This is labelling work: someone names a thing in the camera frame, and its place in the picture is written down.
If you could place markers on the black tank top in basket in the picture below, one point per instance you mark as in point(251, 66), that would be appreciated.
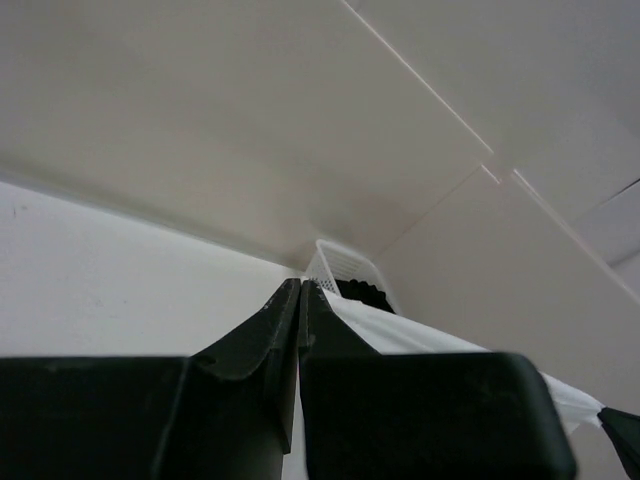
point(365, 293)

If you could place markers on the white plastic laundry basket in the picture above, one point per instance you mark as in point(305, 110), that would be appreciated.
point(332, 262)

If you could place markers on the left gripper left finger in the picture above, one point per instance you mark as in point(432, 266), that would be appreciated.
point(223, 413)

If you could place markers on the white tank top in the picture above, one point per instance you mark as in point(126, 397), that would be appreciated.
point(389, 333)

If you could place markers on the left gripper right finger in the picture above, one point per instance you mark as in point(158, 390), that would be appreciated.
point(369, 415)

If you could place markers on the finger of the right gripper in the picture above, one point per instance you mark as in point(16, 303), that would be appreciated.
point(623, 429)

